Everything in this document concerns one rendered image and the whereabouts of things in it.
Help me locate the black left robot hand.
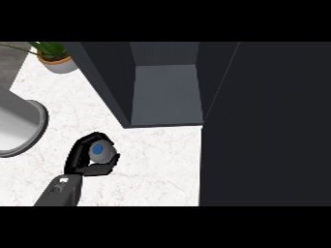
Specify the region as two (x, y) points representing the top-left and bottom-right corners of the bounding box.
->
(64, 131), (121, 177)

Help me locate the water bottle with blue cap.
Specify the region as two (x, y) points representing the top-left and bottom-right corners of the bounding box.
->
(87, 141), (115, 164)

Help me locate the dark grey open cabinet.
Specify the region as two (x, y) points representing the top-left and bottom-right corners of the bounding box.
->
(61, 42), (242, 130)

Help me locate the dark grey cabinet door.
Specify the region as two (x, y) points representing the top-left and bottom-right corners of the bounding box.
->
(198, 42), (331, 207)

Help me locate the grey cylindrical appliance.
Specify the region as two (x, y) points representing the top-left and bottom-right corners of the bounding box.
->
(0, 73), (50, 159)

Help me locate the green potted plant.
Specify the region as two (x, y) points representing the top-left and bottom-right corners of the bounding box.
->
(0, 42), (80, 76)

